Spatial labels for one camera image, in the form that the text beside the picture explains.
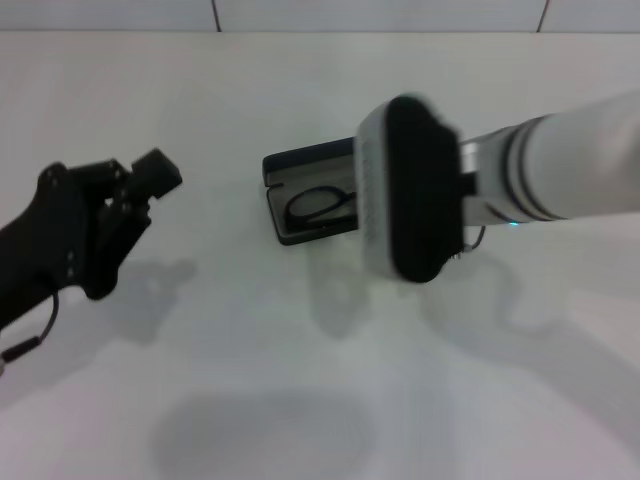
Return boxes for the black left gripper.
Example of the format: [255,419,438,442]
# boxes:
[0,148,184,331]

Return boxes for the black glasses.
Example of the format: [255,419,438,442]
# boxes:
[284,185,359,232]

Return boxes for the black glasses case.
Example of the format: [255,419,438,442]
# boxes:
[262,138,361,247]

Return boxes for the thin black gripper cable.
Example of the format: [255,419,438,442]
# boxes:
[459,225,487,262]
[0,289,61,369]

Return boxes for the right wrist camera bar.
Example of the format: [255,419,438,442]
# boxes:
[353,93,464,285]

